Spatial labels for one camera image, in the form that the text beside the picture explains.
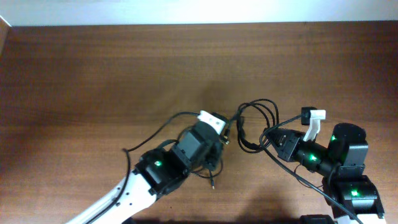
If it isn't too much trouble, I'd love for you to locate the thin black usb cable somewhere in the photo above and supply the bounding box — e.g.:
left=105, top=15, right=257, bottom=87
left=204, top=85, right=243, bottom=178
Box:
left=189, top=158, right=224, bottom=190

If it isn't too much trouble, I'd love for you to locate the thick black cable bundle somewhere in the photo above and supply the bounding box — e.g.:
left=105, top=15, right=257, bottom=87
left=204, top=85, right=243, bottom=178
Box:
left=222, top=98, right=280, bottom=154

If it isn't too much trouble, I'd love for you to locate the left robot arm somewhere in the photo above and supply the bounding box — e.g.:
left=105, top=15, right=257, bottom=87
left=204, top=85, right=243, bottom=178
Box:
left=71, top=118, right=225, bottom=223

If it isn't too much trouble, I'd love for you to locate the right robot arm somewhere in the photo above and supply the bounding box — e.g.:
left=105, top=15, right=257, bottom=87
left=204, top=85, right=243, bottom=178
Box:
left=266, top=123, right=386, bottom=223

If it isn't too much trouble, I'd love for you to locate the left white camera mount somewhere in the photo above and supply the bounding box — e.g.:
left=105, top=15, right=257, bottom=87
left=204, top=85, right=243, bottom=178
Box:
left=197, top=110, right=226, bottom=135

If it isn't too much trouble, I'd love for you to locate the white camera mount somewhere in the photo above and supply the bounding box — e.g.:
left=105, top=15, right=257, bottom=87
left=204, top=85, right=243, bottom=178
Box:
left=303, top=110, right=326, bottom=142
left=197, top=110, right=226, bottom=135

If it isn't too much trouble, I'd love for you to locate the right camera cable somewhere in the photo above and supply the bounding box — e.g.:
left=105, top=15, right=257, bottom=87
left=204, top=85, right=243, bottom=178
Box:
left=259, top=114, right=364, bottom=224

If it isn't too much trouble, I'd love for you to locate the camera cable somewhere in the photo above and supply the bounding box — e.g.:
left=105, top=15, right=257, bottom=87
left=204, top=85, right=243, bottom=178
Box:
left=83, top=111, right=201, bottom=224
left=259, top=114, right=364, bottom=224

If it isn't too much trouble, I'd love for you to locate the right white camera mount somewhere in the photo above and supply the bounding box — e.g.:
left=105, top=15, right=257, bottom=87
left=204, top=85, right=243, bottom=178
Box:
left=303, top=110, right=326, bottom=142

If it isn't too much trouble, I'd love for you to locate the left camera cable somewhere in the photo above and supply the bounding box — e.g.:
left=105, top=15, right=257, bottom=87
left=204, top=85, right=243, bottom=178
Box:
left=83, top=111, right=201, bottom=224

